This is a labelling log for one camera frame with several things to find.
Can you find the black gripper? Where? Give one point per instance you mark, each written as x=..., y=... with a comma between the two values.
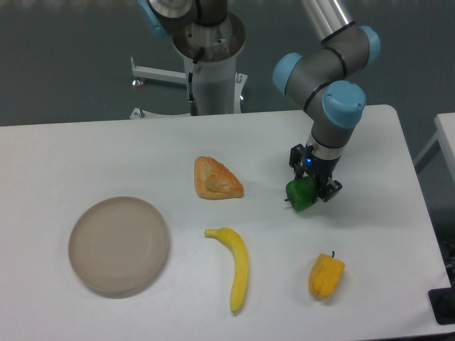
x=304, y=160

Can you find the green toy pepper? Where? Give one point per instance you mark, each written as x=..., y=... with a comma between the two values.
x=301, y=193

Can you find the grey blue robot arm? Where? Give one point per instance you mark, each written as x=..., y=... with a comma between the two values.
x=318, y=85

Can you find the yellow toy pepper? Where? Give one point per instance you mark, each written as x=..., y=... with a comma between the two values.
x=325, y=274

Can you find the orange toy pastry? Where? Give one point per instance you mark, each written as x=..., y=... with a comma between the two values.
x=214, y=181

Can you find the yellow toy banana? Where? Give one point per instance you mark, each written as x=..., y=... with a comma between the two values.
x=234, y=242

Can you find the white side table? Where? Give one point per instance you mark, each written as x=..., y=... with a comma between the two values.
x=442, y=140

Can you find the black device at edge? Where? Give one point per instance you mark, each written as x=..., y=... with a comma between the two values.
x=442, y=302

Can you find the beige round plate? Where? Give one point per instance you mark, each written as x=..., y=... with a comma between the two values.
x=118, y=246

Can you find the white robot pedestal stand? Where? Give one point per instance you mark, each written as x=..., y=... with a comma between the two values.
x=210, y=67

